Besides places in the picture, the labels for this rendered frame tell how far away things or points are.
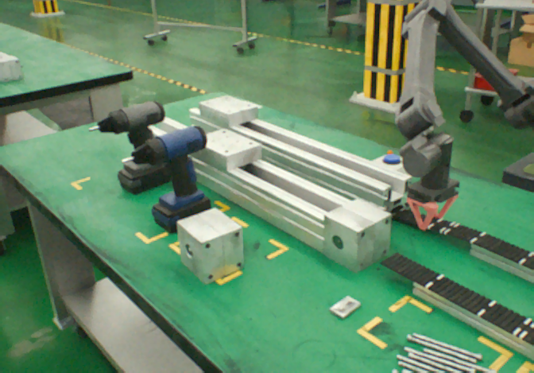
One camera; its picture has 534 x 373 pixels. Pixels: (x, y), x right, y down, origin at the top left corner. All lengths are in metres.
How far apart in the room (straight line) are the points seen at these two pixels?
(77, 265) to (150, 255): 0.91
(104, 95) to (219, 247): 1.86
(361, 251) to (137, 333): 0.99
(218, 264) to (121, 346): 0.83
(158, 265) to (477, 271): 0.63
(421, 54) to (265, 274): 0.60
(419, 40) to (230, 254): 0.66
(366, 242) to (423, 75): 0.40
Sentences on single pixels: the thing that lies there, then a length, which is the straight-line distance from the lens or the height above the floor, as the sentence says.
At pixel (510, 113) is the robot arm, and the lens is 1.57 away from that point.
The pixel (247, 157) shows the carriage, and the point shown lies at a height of 0.88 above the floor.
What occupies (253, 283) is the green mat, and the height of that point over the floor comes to 0.78.
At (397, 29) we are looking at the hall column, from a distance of 4.39.
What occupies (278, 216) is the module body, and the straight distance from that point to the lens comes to 1.19.
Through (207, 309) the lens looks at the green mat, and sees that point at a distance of 0.99.
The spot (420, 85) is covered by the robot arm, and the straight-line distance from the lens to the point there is 1.18.
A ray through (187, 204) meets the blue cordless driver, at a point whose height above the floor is 0.83.
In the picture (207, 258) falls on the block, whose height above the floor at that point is 0.84.
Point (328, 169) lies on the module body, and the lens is 1.31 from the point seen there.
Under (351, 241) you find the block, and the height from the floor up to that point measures 0.85.
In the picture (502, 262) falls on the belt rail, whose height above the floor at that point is 0.79.
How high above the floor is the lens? 1.40
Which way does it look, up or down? 25 degrees down
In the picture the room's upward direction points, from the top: 2 degrees counter-clockwise
